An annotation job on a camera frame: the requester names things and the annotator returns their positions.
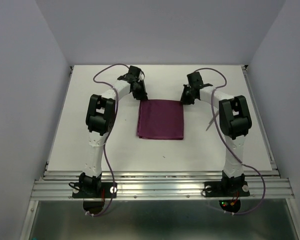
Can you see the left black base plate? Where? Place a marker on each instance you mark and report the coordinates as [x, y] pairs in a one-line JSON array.
[[106, 191]]

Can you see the purple cloth napkin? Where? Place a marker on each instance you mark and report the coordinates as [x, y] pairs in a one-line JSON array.
[[160, 119]]

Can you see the silver metal utensil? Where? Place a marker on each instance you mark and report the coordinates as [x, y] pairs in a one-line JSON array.
[[209, 125]]

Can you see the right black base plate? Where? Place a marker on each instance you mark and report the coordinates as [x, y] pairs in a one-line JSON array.
[[216, 189]]

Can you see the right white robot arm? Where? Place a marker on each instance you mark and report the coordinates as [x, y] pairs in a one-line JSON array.
[[232, 120]]

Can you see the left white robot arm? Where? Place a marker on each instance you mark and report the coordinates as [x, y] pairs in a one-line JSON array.
[[100, 119]]

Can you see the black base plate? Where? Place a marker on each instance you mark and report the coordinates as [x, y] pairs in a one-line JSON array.
[[106, 191], [216, 189]]

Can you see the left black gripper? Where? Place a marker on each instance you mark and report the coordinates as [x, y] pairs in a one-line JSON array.
[[142, 95]]

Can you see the aluminium rail frame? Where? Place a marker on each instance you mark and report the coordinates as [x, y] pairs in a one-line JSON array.
[[159, 183]]

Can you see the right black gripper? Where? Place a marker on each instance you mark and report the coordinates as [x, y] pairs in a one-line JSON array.
[[183, 99]]

